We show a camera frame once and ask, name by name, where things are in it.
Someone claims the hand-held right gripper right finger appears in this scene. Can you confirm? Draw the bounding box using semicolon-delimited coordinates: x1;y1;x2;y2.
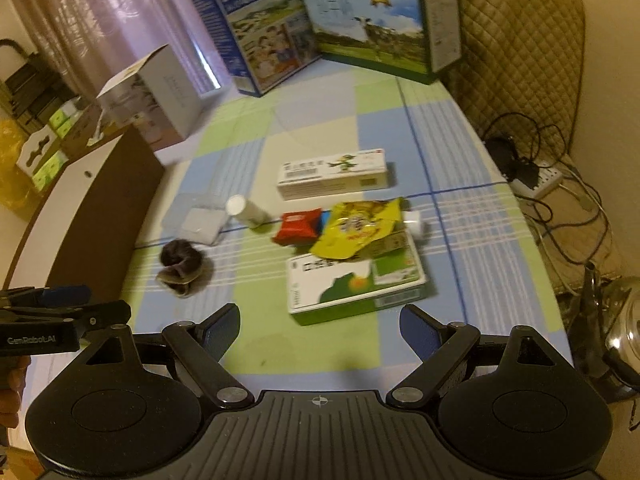
386;303;572;409

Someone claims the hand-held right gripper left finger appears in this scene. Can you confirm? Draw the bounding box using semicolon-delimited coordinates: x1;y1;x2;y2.
74;303;256;409

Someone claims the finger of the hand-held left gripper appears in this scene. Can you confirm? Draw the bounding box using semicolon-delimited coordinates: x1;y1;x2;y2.
0;301;132;333
0;285;91;310

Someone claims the green white medicine box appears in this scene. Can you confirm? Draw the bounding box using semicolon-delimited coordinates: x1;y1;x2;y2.
286;240;428;328

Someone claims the brown storage box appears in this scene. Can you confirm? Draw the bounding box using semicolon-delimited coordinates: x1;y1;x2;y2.
0;130;167;296

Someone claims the red candy packet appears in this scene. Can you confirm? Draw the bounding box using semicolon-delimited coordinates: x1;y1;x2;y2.
271;208;323;246

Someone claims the person's left hand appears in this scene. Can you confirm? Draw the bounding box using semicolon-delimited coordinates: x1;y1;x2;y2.
0;355;30;428

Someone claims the brown hair scrunchie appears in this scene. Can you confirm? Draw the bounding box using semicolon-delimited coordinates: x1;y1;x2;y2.
157;239;206;298

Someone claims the blue tube with white cap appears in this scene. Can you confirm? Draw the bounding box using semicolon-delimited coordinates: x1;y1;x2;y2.
320;210;430;245

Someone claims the clear plastic bag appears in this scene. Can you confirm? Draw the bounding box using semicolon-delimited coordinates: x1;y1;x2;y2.
162;192;226;247

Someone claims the yellow snack pouch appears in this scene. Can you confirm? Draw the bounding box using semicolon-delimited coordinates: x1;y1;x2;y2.
310;197;405;259

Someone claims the small white bottle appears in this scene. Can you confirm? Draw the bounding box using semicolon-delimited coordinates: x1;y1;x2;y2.
225;195;268;228

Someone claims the yellow plastic bag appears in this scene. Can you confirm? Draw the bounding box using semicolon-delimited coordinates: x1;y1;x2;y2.
0;119;36;211

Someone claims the brown cardboard box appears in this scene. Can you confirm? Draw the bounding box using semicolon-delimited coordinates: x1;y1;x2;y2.
62;102;126;153

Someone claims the white ointment box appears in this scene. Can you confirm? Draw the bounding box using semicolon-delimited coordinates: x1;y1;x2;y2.
276;149;392;202

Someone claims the black power adapter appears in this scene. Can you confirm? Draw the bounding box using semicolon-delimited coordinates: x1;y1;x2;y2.
487;137;538;181

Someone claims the white power strip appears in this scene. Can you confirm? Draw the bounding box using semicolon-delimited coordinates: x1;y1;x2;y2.
507;160;565;200

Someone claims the black folding rack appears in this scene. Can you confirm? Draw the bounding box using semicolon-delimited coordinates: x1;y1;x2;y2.
0;39;76;126

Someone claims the plaid tablecloth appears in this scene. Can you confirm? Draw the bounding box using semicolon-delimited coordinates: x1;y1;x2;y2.
120;67;576;376

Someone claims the white appliance box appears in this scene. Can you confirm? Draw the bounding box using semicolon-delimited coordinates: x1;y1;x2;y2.
96;44;203;151

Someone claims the pink curtain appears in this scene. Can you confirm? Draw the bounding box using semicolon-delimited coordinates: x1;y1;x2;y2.
0;0;301;101

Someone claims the quilted beige chair cover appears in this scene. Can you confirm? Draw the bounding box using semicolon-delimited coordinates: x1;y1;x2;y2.
445;0;640;271

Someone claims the blue milk carton box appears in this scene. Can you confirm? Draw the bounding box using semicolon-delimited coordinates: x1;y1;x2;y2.
186;0;321;98

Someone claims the green milk carton box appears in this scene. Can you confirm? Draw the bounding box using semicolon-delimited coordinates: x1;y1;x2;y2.
297;0;463;85

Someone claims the green tissue carton with handle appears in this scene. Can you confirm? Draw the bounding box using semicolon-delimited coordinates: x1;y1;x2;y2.
17;127;71;187

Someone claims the black cable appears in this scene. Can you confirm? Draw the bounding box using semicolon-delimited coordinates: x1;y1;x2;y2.
482;112;618;273

